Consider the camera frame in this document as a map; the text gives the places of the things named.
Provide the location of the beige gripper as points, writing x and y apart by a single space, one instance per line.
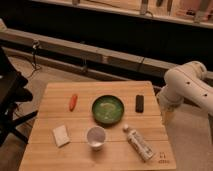
167 113

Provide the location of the wooden table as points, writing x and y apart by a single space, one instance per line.
42 154

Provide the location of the black chair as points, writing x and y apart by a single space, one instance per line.
12 91

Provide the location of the black rectangular remote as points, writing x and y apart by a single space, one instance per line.
139 103

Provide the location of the white plastic bottle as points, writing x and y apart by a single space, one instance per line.
137 141

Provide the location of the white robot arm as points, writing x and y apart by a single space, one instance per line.
185 82

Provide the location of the green ceramic bowl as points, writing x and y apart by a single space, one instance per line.
107 109

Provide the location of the white paper cup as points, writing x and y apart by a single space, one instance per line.
96 137

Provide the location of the orange carrot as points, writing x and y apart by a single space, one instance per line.
73 101

